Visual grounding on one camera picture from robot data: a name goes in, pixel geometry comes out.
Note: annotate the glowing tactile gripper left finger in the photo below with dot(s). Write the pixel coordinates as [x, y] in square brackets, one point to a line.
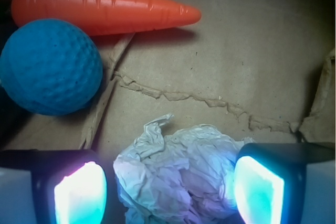
[64, 186]

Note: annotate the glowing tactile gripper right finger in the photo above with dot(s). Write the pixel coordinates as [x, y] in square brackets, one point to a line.
[286, 183]

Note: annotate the white paper ball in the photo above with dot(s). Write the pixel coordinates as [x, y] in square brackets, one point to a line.
[185, 177]

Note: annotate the blue dimpled foam ball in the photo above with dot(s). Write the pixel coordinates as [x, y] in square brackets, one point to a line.
[51, 67]

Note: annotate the brown paper bag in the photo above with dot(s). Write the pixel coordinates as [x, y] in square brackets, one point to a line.
[245, 59]

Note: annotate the orange plastic toy carrot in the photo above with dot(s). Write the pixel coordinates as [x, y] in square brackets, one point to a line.
[106, 17]

